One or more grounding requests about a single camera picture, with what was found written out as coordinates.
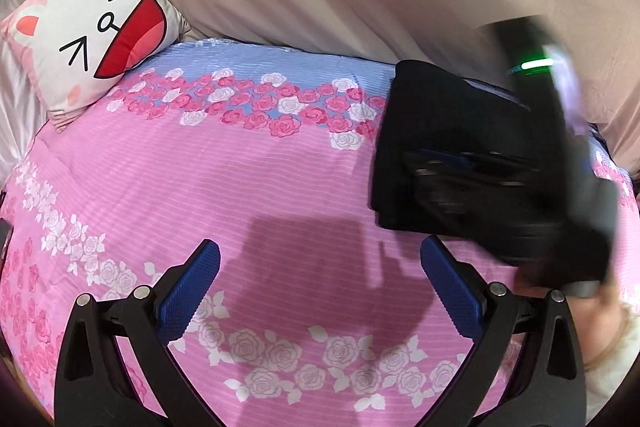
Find cat face pillow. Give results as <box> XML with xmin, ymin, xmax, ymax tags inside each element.
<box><xmin>1</xmin><ymin>0</ymin><xmax>190</xmax><ymax>130</ymax></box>

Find black pants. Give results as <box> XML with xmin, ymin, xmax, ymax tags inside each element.
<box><xmin>370</xmin><ymin>60</ymin><xmax>563</xmax><ymax>251</ymax></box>

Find pink floral bed sheet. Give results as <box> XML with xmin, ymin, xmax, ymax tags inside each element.
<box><xmin>0</xmin><ymin>37</ymin><xmax>640</xmax><ymax>417</ymax></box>

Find white satin cloth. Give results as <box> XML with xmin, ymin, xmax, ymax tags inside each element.
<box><xmin>0</xmin><ymin>0</ymin><xmax>66</xmax><ymax>183</ymax></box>

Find person's right hand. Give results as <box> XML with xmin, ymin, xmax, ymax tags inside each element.
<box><xmin>514</xmin><ymin>267</ymin><xmax>633</xmax><ymax>371</ymax></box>

